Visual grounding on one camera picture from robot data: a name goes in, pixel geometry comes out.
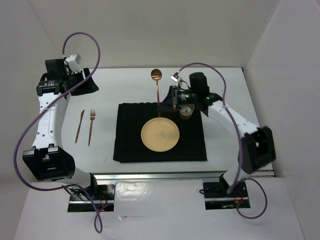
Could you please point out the copper knife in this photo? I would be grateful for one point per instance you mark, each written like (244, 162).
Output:
(79, 126)

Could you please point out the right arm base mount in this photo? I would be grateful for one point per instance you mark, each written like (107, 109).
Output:
(216, 199)

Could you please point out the black cloth placemat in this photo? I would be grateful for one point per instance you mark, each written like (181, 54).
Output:
(129, 148)

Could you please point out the copper fork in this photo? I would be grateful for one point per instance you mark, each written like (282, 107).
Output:
(92, 118)

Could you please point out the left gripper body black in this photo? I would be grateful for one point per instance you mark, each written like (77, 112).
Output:
(86, 87)

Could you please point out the yellow plate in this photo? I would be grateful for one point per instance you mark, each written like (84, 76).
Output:
(160, 134)

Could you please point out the copper spoon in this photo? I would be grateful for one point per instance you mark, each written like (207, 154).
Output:
(156, 75)

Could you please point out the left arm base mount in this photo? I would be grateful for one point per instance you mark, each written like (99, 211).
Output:
(103, 199)

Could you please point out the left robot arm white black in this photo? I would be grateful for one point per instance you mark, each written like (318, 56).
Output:
(47, 160)

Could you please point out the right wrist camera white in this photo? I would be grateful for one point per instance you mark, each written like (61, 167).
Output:
(176, 78)

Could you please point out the aluminium front rail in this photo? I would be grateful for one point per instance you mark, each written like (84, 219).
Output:
(157, 176)

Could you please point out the metal cup copper base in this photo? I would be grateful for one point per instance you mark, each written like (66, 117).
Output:
(186, 111)

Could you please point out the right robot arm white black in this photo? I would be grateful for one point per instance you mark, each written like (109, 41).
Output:
(256, 143)

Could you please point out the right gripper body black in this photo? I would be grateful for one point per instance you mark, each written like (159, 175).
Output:
(174, 95)

